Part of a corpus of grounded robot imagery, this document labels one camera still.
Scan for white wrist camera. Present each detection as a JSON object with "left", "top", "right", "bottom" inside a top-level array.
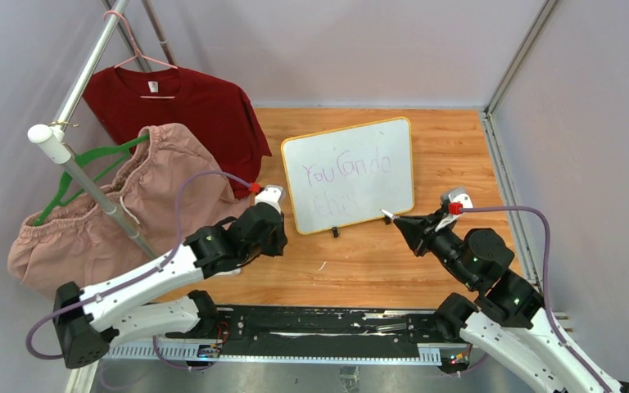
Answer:
[
  {"left": 435, "top": 187, "right": 473, "bottom": 232},
  {"left": 254, "top": 184, "right": 285, "bottom": 214}
]

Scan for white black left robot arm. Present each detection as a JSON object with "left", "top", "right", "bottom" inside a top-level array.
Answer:
[{"left": 52, "top": 200, "right": 287, "bottom": 369}]

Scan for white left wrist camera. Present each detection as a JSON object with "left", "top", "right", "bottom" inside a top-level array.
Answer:
[{"left": 254, "top": 184, "right": 285, "bottom": 214}]

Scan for yellow-framed whiteboard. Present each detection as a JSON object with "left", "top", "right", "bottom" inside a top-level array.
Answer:
[{"left": 281, "top": 116, "right": 415, "bottom": 235}]

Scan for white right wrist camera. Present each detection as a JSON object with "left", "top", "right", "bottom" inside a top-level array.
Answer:
[{"left": 435, "top": 187, "right": 473, "bottom": 232}]

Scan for grey aluminium frame post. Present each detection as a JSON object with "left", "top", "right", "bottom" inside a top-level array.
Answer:
[{"left": 484, "top": 0, "right": 561, "bottom": 117}]

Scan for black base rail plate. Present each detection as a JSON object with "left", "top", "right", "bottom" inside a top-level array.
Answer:
[{"left": 165, "top": 303, "right": 489, "bottom": 360}]

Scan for silver clothes rack pole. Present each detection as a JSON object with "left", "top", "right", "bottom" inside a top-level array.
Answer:
[{"left": 26, "top": 0, "right": 161, "bottom": 261}]

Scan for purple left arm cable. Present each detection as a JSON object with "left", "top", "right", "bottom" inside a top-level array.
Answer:
[{"left": 25, "top": 171, "right": 256, "bottom": 373}]

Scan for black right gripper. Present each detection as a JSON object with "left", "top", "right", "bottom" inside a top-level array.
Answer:
[{"left": 395, "top": 206, "right": 478, "bottom": 288}]

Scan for pink clothes hanger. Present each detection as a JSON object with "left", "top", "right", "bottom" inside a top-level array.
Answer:
[{"left": 102, "top": 9, "right": 180, "bottom": 101}]

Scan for pink shorts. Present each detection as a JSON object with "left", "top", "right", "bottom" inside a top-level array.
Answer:
[{"left": 7, "top": 123, "right": 253, "bottom": 300}]

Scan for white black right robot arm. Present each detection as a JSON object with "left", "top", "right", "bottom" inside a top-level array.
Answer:
[{"left": 383, "top": 202, "right": 629, "bottom": 392}]

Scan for white purple whiteboard marker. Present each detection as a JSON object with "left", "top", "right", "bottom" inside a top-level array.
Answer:
[{"left": 380, "top": 209, "right": 397, "bottom": 221}]

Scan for red t-shirt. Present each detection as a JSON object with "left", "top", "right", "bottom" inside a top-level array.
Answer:
[{"left": 83, "top": 67, "right": 271, "bottom": 183}]

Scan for green clothes hanger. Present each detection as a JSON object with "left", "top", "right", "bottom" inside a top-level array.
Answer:
[{"left": 31, "top": 135, "right": 150, "bottom": 227}]

